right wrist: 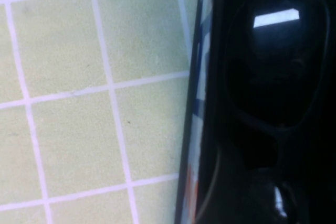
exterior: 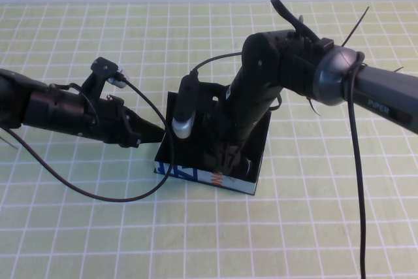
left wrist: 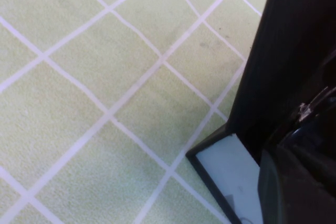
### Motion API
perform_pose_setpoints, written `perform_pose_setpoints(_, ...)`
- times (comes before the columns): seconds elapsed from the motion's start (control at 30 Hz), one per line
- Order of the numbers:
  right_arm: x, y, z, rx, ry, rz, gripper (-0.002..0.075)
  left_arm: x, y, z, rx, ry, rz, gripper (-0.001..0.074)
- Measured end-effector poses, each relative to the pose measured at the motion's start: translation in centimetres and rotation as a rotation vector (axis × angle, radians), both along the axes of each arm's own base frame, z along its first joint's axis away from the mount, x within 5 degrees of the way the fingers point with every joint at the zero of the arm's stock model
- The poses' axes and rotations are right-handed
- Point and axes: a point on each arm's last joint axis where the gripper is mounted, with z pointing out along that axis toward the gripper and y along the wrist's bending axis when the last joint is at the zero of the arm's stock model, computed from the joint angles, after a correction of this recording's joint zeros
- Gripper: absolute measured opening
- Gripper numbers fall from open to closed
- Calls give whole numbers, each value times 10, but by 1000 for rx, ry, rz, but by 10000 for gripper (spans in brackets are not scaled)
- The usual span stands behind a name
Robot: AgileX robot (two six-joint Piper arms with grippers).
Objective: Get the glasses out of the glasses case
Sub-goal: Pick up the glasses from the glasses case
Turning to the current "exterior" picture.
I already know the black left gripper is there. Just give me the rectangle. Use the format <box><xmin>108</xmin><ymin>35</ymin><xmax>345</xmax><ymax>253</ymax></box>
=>
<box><xmin>76</xmin><ymin>94</ymin><xmax>167</xmax><ymax>149</ymax></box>

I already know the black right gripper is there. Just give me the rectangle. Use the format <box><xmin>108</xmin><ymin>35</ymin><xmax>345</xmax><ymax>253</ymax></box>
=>
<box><xmin>202</xmin><ymin>102</ymin><xmax>262</xmax><ymax>180</ymax></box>

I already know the black printed glasses case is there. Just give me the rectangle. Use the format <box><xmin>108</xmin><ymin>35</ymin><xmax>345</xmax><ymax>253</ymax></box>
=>
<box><xmin>153</xmin><ymin>80</ymin><xmax>273</xmax><ymax>197</ymax></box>

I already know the short black zip tie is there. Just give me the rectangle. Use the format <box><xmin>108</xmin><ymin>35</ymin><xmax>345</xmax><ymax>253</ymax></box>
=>
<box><xmin>306</xmin><ymin>95</ymin><xmax>323</xmax><ymax>118</ymax></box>

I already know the long black zip tie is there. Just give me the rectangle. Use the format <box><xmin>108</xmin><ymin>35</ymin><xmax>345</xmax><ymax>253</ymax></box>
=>
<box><xmin>341</xmin><ymin>5</ymin><xmax>371</xmax><ymax>47</ymax></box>

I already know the black left camera cable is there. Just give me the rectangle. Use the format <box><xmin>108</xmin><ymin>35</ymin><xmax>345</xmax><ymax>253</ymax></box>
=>
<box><xmin>0</xmin><ymin>74</ymin><xmax>176</xmax><ymax>203</ymax></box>

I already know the black camera cable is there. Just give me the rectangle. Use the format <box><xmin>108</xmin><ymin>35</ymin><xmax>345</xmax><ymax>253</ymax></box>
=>
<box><xmin>0</xmin><ymin>74</ymin><xmax>176</xmax><ymax>203</ymax></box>
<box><xmin>190</xmin><ymin>51</ymin><xmax>245</xmax><ymax>80</ymax></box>

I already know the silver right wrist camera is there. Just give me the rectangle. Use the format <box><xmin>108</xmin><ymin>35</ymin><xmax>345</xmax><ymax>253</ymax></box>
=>
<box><xmin>171</xmin><ymin>74</ymin><xmax>197</xmax><ymax>140</ymax></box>

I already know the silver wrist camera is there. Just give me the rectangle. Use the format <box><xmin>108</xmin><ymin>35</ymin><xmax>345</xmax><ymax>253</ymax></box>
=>
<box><xmin>108</xmin><ymin>67</ymin><xmax>131</xmax><ymax>90</ymax></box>
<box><xmin>171</xmin><ymin>74</ymin><xmax>197</xmax><ymax>140</ymax></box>

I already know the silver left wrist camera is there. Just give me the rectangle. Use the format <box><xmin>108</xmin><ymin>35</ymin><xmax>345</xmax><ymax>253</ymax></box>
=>
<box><xmin>108</xmin><ymin>67</ymin><xmax>131</xmax><ymax>90</ymax></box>

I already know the black right camera bracket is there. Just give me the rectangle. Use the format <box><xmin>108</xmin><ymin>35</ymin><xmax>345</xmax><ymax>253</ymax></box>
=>
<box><xmin>195</xmin><ymin>80</ymin><xmax>231</xmax><ymax>122</ymax></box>

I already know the black camera bracket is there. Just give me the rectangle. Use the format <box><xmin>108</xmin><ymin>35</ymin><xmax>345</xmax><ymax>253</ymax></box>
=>
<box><xmin>82</xmin><ymin>57</ymin><xmax>119</xmax><ymax>101</ymax></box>
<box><xmin>195</xmin><ymin>80</ymin><xmax>231</xmax><ymax>122</ymax></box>

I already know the black left camera bracket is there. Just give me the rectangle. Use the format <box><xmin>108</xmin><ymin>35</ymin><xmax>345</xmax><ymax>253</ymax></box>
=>
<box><xmin>82</xmin><ymin>57</ymin><xmax>119</xmax><ymax>101</ymax></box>

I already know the black right camera cable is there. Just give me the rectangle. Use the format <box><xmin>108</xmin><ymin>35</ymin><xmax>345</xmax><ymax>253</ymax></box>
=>
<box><xmin>190</xmin><ymin>51</ymin><xmax>245</xmax><ymax>80</ymax></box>

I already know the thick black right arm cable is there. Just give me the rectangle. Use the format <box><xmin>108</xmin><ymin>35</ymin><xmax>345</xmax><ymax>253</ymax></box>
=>
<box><xmin>345</xmin><ymin>52</ymin><xmax>369</xmax><ymax>279</ymax></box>

